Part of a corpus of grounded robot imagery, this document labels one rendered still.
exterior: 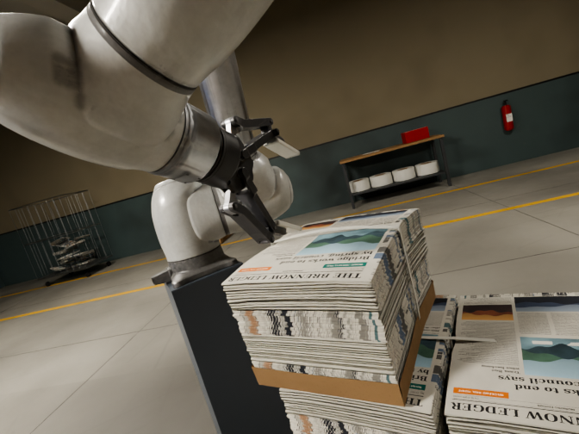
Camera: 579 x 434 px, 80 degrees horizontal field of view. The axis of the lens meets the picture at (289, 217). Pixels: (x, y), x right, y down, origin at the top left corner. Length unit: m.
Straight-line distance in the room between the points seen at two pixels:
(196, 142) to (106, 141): 0.09
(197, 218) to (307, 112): 6.34
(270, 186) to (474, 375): 0.61
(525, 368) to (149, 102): 0.64
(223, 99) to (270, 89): 6.48
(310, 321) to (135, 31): 0.46
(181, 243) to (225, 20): 0.72
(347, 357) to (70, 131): 0.49
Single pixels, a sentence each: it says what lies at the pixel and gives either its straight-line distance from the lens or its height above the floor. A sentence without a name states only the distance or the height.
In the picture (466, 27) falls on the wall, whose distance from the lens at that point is 7.69.
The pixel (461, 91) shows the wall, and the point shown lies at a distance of 7.49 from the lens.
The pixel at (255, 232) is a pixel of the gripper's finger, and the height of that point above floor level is 1.15.
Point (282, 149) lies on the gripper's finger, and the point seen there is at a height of 1.26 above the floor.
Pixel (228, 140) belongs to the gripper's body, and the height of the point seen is 1.28.
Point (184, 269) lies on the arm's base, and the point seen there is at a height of 1.03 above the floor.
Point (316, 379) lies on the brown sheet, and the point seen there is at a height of 0.87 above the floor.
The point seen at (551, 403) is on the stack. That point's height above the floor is 0.83.
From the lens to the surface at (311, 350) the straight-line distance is 0.63.
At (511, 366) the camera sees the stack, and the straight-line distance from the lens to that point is 0.70.
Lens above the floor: 1.25
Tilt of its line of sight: 10 degrees down
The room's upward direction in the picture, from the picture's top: 16 degrees counter-clockwise
